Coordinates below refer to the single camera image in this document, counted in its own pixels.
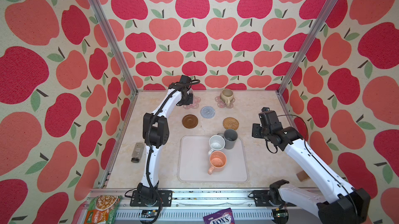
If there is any pink flower coaster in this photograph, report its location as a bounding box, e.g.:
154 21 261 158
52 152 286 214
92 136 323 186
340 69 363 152
215 96 235 109
183 96 201 110

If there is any brown round wooden coaster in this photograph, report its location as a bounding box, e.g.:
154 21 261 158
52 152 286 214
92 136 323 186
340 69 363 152
182 114 198 129

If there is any grey round woven coaster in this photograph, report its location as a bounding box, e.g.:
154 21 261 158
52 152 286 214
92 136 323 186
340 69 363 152
200 106 216 119

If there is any beige mug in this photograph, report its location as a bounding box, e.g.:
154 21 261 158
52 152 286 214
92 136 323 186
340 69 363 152
220 89 234 107

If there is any tan round rattan coaster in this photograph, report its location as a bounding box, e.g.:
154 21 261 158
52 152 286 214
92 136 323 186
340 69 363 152
222 117 240 130

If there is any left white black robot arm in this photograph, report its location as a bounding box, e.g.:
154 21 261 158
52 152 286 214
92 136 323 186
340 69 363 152
135 75 200 206

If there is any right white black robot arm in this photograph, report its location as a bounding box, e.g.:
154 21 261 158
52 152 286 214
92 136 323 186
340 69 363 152
252 123 371 224

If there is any dark grey mug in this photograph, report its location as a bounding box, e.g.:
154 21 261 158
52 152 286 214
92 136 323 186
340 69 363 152
218 129 238 150

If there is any black lid spice jar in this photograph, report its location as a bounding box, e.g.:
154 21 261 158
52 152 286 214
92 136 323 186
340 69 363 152
296 171 310 181

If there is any white mug upper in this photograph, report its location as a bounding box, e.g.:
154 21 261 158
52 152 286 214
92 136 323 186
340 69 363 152
208 135 225 155

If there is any orange mug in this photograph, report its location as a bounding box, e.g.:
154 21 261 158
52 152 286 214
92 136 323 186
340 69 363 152
208 151 227 175

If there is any white plastic tray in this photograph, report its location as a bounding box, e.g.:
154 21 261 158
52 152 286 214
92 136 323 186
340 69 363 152
178 136 248 183

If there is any grey spice bottle lying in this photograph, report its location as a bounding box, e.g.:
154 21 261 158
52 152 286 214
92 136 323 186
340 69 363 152
131 142 145 163

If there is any purple Fox's candy bag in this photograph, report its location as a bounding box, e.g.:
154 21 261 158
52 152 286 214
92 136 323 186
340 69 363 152
203 208 235 224

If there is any green snack bag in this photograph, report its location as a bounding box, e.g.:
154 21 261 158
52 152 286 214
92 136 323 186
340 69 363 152
84 195 122 224

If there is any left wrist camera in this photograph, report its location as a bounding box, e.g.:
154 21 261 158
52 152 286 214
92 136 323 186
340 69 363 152
178 75 192 88

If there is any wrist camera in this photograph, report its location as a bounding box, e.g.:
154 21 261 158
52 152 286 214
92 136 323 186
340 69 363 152
258 107 282 128
178 75 192 88

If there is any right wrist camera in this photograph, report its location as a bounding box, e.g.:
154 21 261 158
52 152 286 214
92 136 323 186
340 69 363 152
258 107 282 128

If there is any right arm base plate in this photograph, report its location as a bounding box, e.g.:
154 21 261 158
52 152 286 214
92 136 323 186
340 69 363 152
248 189 296 207

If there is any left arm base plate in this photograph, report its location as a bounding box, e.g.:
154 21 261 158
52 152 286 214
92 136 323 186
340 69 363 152
130 190 173 207

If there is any aluminium front rail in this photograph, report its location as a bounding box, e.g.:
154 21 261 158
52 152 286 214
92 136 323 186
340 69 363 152
73 188 321 224

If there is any right aluminium frame post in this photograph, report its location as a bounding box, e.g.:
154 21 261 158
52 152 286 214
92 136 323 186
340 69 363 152
277 0 338 96

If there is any aluminium frame post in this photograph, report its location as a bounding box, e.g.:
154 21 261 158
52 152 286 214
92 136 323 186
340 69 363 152
277 0 338 96
88 0 138 96

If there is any left aluminium frame post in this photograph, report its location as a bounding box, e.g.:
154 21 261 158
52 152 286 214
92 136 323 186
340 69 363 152
88 0 138 96

